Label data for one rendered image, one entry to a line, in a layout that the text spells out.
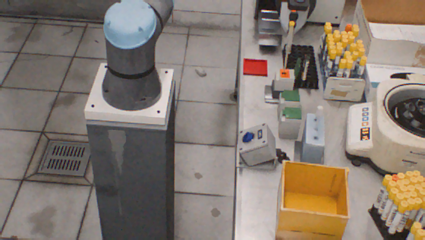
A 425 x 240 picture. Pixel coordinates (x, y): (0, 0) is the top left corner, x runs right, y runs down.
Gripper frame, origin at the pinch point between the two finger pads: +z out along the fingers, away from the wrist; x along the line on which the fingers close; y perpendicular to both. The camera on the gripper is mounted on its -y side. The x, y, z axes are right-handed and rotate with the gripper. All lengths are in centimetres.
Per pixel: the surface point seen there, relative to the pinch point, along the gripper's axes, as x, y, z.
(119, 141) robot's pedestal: 40, -16, 26
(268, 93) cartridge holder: 3.3, -0.6, 19.2
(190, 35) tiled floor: 35, 159, 108
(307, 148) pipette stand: -4.0, -27.6, 12.1
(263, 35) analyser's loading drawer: 4.6, 20.7, 15.3
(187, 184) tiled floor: 27, 44, 108
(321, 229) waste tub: -5.9, -46.8, 15.3
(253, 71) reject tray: 7.1, 9.8, 20.4
